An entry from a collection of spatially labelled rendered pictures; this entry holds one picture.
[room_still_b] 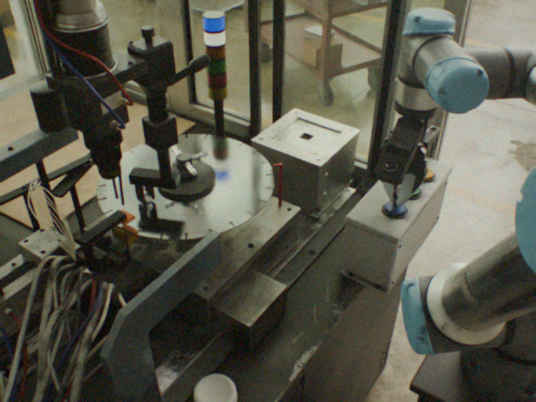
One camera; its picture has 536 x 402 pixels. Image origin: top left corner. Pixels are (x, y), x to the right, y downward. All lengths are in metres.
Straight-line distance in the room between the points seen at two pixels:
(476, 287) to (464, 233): 1.81
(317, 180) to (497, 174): 1.81
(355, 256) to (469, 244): 1.39
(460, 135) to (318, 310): 2.21
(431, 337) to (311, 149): 0.55
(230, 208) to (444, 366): 0.46
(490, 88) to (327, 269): 0.52
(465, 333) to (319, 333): 0.33
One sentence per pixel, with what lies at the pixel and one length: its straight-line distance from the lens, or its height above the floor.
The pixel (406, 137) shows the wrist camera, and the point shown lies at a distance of 0.96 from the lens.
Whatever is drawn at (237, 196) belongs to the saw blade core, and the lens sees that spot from 1.02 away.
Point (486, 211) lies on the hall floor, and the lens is 2.67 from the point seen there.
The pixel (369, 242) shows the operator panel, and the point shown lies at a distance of 1.07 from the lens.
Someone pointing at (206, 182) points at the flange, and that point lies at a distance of 1.04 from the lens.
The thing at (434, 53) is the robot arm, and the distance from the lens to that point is 0.85.
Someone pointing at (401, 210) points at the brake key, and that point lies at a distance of 1.08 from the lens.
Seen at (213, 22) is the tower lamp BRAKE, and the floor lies 1.15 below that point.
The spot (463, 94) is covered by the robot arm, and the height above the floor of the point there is 1.22.
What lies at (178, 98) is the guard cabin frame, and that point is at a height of 0.80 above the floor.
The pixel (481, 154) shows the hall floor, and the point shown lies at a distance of 3.06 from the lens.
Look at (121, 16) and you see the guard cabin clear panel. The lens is 1.76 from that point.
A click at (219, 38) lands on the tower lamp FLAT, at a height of 1.11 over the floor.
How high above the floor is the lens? 1.57
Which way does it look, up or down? 38 degrees down
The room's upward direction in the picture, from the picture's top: straight up
